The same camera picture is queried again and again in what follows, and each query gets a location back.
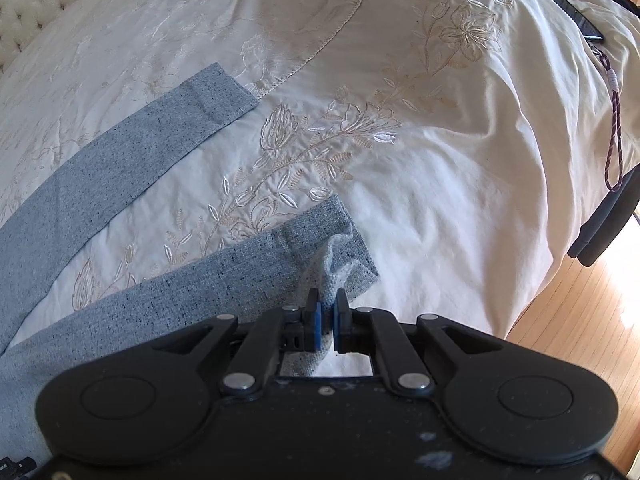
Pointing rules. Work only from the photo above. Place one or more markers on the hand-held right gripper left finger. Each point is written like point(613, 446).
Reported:
point(313, 327)

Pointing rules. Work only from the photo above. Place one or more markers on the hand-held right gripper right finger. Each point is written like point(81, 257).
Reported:
point(341, 327)

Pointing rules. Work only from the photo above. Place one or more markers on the grey speckled pants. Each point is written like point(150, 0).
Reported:
point(175, 305)

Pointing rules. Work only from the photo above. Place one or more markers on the cream embroidered bedspread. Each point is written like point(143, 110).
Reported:
point(450, 160)

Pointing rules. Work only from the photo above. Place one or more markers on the black smartphone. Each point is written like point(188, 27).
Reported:
point(575, 10)

